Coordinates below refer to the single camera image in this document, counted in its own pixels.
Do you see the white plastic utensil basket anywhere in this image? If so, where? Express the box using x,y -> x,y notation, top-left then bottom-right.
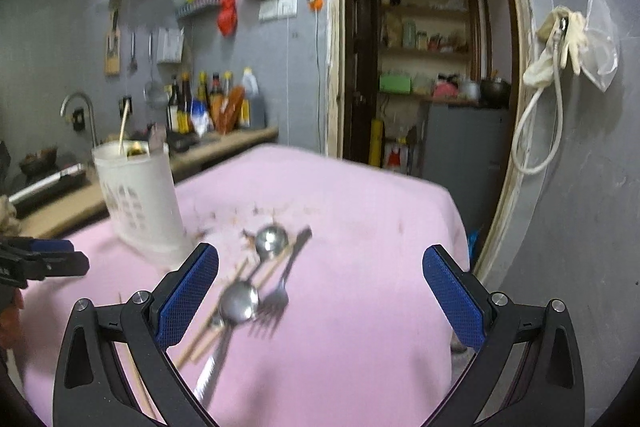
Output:
91,142 -> 190,269

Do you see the black induction cooker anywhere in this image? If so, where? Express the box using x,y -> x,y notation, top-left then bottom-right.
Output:
7,163 -> 92,208

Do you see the clear hanging bag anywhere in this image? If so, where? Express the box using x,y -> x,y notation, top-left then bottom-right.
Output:
580,0 -> 621,92

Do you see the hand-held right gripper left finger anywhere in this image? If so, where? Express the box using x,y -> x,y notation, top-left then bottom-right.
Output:
52,242 -> 221,427

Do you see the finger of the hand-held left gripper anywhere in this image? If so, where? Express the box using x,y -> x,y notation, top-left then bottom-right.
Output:
0,234 -> 77,256
15,251 -> 92,282

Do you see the stainless steel spoon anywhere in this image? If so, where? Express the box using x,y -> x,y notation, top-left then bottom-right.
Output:
247,224 -> 290,280
192,282 -> 261,404

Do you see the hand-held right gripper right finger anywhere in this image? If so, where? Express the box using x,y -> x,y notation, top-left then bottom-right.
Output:
422,244 -> 586,427

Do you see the stainless steel fork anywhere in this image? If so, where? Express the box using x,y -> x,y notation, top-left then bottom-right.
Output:
248,227 -> 314,339

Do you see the pink tablecloth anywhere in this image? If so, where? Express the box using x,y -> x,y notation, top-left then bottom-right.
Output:
10,142 -> 471,427

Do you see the green box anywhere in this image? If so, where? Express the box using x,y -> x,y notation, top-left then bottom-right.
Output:
379,74 -> 413,96

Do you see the beige towel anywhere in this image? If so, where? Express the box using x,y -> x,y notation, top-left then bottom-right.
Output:
0,197 -> 23,238

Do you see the wooden door frame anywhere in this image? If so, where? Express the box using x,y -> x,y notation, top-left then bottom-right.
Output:
325,0 -> 551,293

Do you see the large oil jug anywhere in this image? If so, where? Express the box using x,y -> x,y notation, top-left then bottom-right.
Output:
239,67 -> 267,129

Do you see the black wok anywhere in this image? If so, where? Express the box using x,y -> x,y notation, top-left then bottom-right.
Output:
167,132 -> 202,154

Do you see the red plastic bag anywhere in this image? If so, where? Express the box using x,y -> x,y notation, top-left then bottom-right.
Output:
217,0 -> 237,38

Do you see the hanging wire strainer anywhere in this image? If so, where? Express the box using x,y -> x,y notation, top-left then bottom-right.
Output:
144,32 -> 169,110

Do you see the black cooking pot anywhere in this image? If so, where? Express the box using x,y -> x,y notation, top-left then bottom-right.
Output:
480,77 -> 512,108

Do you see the wooden shelf unit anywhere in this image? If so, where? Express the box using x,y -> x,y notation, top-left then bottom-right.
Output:
375,0 -> 481,98

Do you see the red label sauce bottle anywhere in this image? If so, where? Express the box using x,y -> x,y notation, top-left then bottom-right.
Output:
209,73 -> 224,130

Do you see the steel faucet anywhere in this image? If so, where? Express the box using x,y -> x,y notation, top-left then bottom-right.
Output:
60,92 -> 99,148

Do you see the beige kitchen counter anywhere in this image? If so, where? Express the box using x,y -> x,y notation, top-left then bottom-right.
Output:
15,126 -> 280,239

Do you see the steel pot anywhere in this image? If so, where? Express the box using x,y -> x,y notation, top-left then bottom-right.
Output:
457,77 -> 482,100

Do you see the white wall switch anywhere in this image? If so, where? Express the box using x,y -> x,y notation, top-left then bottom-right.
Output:
258,0 -> 298,22

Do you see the cream rubber glove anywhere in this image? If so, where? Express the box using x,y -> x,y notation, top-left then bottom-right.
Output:
562,12 -> 594,76
522,6 -> 571,88

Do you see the dark soy sauce bottle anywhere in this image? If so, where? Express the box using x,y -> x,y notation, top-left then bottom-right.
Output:
177,72 -> 197,134

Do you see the wooden knife holder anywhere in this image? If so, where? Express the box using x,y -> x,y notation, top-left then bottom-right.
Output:
104,4 -> 122,76

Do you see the grey cabinet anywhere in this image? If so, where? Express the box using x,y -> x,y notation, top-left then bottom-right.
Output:
417,99 -> 511,228

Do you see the white and blue bag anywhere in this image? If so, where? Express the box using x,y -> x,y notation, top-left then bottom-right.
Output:
191,99 -> 213,138

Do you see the grey wall shelf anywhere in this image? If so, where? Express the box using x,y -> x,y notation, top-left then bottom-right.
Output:
175,0 -> 223,20

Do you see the dark pump bottle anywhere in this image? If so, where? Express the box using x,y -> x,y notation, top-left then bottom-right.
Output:
167,74 -> 182,132

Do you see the orange food packet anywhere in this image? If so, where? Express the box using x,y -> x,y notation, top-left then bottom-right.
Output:
219,87 -> 247,134

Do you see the person's left hand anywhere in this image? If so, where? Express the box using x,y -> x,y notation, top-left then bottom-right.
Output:
0,292 -> 25,350

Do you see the metal pot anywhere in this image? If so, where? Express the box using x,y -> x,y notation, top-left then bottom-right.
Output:
20,147 -> 60,178

